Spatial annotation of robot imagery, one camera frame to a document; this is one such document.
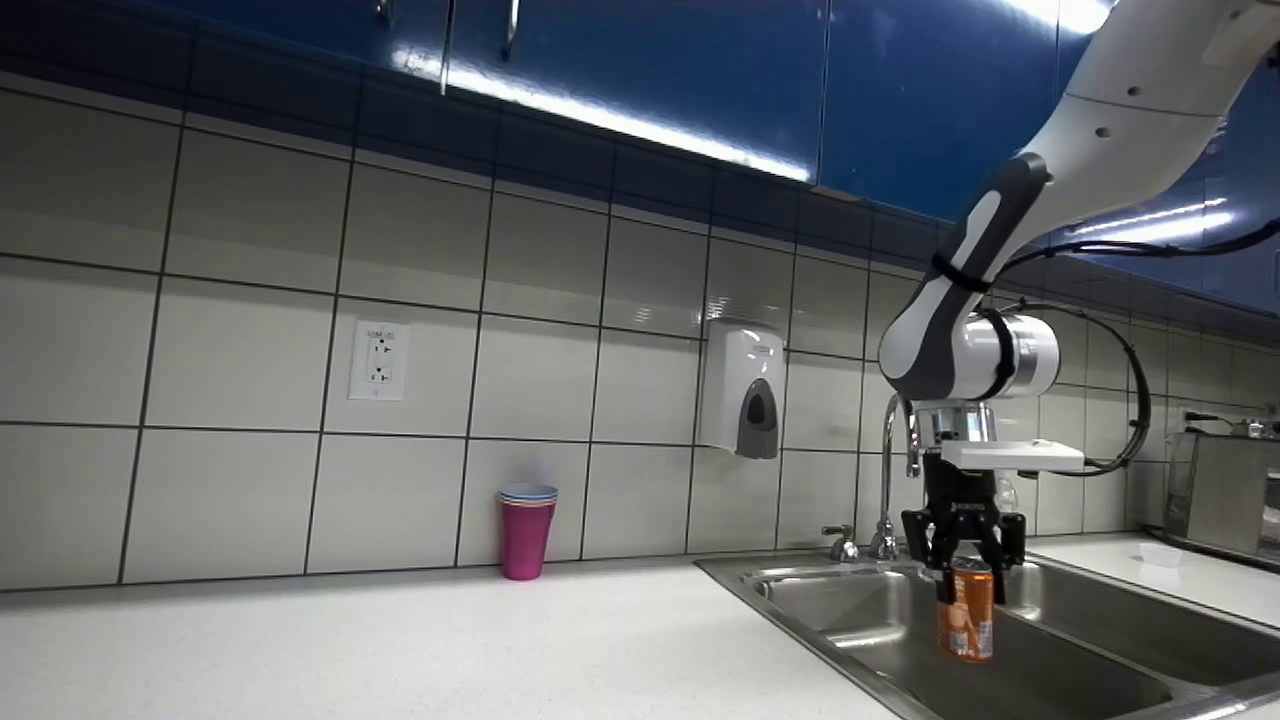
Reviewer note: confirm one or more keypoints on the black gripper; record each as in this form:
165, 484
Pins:
962, 505

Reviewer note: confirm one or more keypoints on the orange soda can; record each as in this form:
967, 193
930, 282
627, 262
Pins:
967, 622

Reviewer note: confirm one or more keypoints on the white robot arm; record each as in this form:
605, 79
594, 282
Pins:
1143, 104

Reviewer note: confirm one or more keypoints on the stainless steel double sink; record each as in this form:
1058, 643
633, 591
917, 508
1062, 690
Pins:
1064, 646

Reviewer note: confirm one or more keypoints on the stainless steel toaster oven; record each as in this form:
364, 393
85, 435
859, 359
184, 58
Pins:
1226, 488

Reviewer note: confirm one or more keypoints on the blue upper cabinets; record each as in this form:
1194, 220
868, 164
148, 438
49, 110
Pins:
860, 126

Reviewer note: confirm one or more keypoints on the pink plastic cup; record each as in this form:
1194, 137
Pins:
526, 526

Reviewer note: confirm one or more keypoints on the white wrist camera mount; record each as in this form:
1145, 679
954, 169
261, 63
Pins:
967, 438

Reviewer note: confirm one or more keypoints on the white wall soap dispenser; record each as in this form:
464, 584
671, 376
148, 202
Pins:
741, 390

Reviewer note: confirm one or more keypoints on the white electrical wall outlet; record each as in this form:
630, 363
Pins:
379, 363

